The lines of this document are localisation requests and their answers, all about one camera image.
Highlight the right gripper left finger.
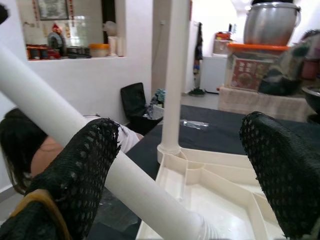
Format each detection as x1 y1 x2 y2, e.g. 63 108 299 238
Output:
0 117 121 240

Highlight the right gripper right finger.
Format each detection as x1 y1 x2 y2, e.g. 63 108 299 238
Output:
239 111 320 240

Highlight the white plastic children table top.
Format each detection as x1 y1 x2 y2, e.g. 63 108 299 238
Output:
136 144 320 240

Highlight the white plastic table leg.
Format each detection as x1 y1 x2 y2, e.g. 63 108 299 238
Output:
0 42 227 240
156 0 191 157

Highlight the yellow rubber band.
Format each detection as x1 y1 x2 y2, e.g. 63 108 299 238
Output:
9 188 72 240

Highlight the person with long dark hair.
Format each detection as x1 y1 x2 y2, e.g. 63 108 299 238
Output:
0 107 141 196

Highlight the beige cloth covered bench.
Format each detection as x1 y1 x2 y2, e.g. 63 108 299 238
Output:
217 84 314 123

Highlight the black round bowl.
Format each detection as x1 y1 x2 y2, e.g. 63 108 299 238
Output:
301 86 320 115

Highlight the black open suitcase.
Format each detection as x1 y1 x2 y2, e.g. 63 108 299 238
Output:
120 82 164 137

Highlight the clear plastic bag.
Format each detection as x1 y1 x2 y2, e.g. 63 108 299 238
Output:
143 103 165 120

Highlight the clear tape strip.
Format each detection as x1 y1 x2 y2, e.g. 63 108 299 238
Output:
179 119 210 130

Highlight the pink storage box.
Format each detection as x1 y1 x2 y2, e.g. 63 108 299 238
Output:
301 59 319 80

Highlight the storage box with orange lid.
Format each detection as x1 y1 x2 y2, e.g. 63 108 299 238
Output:
224 42 291 93

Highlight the teal cloth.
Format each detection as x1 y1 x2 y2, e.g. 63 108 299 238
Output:
154 88 167 104

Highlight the black mop head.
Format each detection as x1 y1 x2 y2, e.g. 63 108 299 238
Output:
188 88 207 97

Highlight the white appliance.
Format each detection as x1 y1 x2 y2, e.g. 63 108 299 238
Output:
199 56 229 95

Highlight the round container with orange lid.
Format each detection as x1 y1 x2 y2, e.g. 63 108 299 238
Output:
88 43 111 58

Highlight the round ornate plate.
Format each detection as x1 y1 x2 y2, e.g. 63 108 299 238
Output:
46 23 67 55

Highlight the white ceramic vase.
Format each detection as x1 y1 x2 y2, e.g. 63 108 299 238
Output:
103 20 125 57

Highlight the clear box with colourful items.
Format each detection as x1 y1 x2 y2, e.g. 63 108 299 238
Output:
212 31 232 56

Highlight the large silver metal pot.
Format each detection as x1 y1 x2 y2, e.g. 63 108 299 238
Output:
243 1 301 47

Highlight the dark hanging cloth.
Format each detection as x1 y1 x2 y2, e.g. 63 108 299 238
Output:
193 21 204 76

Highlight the framed picture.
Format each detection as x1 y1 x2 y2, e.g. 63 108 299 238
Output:
37 0 70 21

